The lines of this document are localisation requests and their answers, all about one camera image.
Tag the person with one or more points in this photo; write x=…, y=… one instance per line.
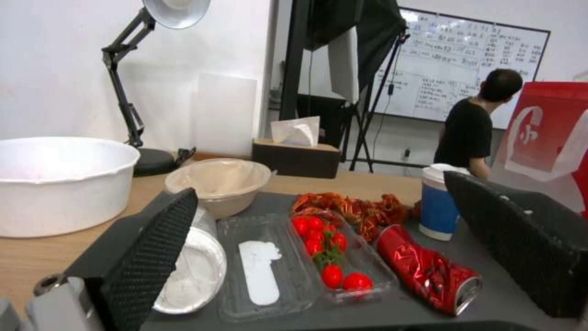
x=464, y=131

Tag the clear disposable takeout box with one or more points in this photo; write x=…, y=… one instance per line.
x=294, y=286

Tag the black articulated desk lamp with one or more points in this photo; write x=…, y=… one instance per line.
x=123, y=100

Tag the black softbox light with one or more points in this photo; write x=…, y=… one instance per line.
x=340, y=20

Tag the large white plastic basin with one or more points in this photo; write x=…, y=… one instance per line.
x=59, y=196

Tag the red crayfish pile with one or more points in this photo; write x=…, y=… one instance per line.
x=367, y=210

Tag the red and white delivery bag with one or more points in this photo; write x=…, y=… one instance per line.
x=546, y=113

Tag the white tissue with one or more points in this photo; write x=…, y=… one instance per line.
x=294, y=132

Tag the wall whiteboard with writing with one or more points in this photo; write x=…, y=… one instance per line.
x=441, y=79

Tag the black tissue box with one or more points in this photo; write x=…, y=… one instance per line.
x=294, y=162

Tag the blue paper cup white lid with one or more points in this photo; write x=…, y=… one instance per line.
x=436, y=210

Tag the black light stand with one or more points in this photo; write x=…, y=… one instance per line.
x=367, y=131

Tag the beige paper bowl with liner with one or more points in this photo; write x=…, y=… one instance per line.
x=229, y=203

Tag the dark grey table mat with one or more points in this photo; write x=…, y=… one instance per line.
x=275, y=204

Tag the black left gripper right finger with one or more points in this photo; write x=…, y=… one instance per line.
x=523, y=241

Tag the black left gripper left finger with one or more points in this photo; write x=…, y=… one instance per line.
x=151, y=248

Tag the red cherry tomato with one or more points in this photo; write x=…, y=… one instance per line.
x=316, y=223
x=332, y=276
x=313, y=247
x=358, y=282
x=315, y=235
x=301, y=224
x=340, y=242

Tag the crushed red soda can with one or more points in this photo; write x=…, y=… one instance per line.
x=418, y=265

